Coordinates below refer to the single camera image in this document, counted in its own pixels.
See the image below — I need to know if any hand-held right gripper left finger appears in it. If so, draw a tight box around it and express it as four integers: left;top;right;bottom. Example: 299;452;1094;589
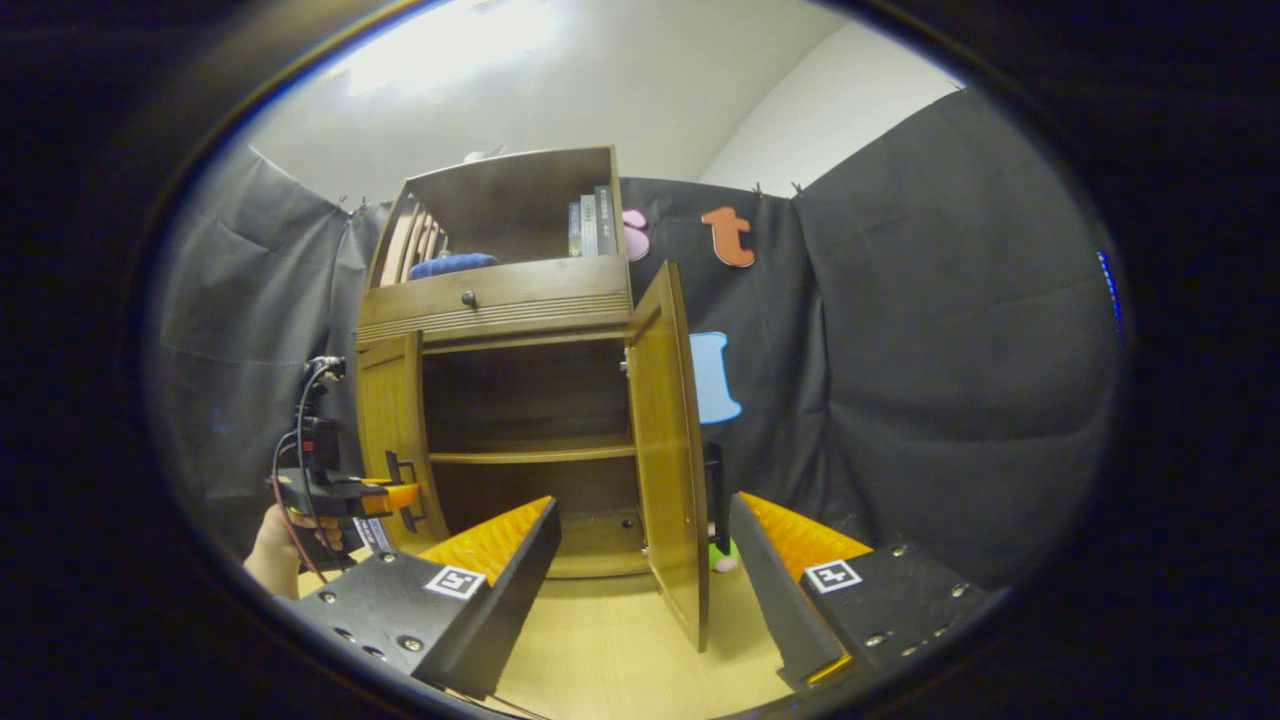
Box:
285;495;563;701

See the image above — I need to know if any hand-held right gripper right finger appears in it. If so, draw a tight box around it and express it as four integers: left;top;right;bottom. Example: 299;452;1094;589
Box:
728;490;1001;693

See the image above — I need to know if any black door handle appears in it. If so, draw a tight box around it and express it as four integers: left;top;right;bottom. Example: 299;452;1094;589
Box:
385;452;427;534
705;442;730;557

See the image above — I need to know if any wooden shoe cabinet door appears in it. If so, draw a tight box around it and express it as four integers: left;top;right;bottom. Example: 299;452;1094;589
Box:
355;332;433;557
625;262;712;653

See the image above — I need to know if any wooden double-door shoe cabinet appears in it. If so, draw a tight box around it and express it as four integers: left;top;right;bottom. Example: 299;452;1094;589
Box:
355;146;653;581

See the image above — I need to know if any wooden inner shelf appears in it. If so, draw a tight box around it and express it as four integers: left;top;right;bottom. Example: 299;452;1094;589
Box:
428;437;639;466

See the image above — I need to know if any blue folded towel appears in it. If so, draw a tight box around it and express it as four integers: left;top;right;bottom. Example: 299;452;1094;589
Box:
408;252;499;281

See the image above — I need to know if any wooden drawer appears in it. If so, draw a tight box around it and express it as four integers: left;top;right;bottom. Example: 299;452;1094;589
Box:
362;256;632;327

